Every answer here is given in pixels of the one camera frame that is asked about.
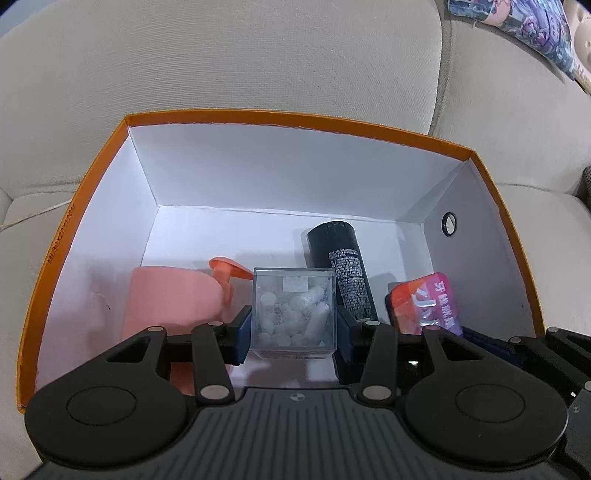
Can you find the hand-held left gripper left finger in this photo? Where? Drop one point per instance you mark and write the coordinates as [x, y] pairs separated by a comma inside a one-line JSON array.
[[242, 337]]

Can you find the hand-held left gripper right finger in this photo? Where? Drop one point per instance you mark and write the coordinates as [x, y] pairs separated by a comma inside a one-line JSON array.
[[345, 346]]

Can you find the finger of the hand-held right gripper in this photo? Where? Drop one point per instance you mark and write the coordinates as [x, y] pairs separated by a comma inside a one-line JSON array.
[[489, 346], [570, 350]]

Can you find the clear plastic cube box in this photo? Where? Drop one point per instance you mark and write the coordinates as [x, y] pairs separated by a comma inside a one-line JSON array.
[[291, 314]]

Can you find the pink pump bottle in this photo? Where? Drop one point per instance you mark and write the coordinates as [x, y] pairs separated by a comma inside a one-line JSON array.
[[171, 304]]

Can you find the black spray can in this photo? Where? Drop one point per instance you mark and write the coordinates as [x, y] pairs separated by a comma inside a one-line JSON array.
[[341, 258]]

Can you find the orange cardboard box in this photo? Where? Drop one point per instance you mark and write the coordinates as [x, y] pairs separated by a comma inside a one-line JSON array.
[[277, 175]]

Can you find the grey knitted cloth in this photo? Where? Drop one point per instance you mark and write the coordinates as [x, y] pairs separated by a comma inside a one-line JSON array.
[[586, 184]]

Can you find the beige sofa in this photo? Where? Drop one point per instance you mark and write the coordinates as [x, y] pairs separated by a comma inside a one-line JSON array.
[[277, 55]]

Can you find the cream bear plush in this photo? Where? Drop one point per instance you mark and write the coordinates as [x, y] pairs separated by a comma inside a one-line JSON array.
[[584, 41]]

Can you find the printed cartoon pillow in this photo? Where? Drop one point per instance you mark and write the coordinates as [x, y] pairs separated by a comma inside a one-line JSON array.
[[521, 23]]

